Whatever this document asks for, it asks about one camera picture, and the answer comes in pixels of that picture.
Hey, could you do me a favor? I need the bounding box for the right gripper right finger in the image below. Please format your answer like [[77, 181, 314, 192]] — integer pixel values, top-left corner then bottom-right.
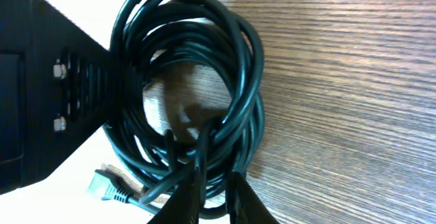
[[150, 166, 279, 224]]

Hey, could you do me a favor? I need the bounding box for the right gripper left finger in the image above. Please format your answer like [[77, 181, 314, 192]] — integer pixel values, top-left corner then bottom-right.
[[0, 0, 144, 196]]

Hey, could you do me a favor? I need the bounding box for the black USB cable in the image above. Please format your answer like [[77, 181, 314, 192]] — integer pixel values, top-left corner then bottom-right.
[[87, 128, 219, 218], [102, 0, 266, 220]]

